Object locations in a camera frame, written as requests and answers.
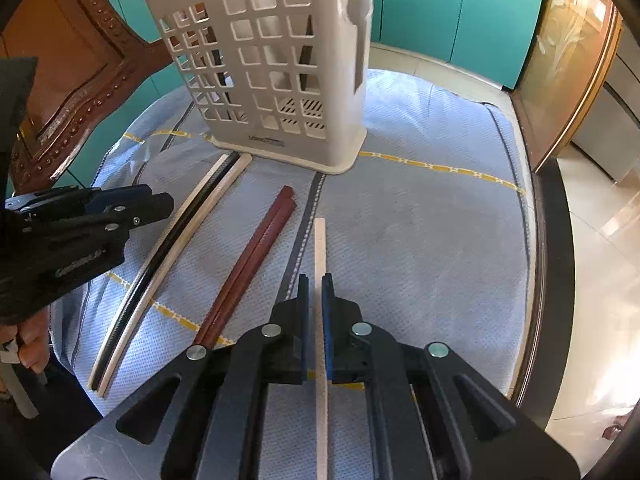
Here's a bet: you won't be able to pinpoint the light blue checked cloth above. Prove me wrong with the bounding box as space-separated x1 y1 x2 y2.
50 67 532 480

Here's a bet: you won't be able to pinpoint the cream chopstick pair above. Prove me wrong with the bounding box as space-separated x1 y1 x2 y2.
98 154 253 400

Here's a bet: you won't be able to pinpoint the person's left hand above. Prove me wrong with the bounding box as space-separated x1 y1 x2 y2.
14 307 52 377

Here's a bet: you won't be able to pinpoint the white plastic utensil basket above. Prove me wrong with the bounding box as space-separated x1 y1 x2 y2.
140 0 375 176

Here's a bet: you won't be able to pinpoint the carved wooden chair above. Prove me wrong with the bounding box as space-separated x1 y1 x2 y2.
0 0 202 197

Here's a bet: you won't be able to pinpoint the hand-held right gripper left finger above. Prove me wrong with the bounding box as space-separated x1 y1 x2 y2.
115 272 311 480

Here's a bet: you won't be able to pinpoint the black chopstick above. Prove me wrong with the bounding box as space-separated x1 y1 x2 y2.
94 151 242 394

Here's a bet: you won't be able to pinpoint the wooden framed glass sliding door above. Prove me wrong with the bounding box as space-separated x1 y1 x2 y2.
509 0 624 174

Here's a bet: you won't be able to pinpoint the teal lower kitchen cabinets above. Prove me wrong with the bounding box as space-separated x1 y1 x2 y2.
94 0 547 92

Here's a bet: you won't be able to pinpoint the white chopstick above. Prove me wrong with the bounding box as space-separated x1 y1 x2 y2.
313 217 331 480
88 154 229 391

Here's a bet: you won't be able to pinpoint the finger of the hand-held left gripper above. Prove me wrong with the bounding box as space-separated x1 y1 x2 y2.
5 183 154 217
75 192 175 242

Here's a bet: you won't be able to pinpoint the silver refrigerator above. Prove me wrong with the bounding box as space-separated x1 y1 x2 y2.
569 34 640 182

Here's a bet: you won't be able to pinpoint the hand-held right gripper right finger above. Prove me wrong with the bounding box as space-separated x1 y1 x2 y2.
321 272 516 480

